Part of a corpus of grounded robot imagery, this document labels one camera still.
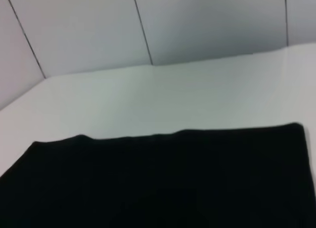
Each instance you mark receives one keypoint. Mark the black shirt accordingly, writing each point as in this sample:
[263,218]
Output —
[148,183]

